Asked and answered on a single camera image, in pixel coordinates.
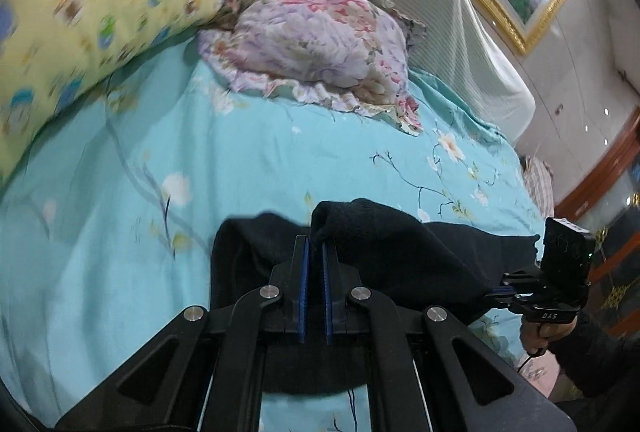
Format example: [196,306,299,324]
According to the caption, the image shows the black knit pants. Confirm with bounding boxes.
[209,197,542,396]

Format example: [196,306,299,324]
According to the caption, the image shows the person's right hand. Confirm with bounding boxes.
[520,317,577,357]

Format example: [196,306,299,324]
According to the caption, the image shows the wooden glass cabinet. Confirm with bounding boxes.
[555,109,639,337]

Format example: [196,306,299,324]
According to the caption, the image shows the checkered cloth beside bed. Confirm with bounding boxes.
[520,155,554,218]

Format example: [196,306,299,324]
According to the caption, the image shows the turquoise floral bed sheet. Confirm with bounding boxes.
[1,38,544,426]

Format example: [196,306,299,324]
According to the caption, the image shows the pink floral ruffled pillow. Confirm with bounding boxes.
[198,0,422,135]

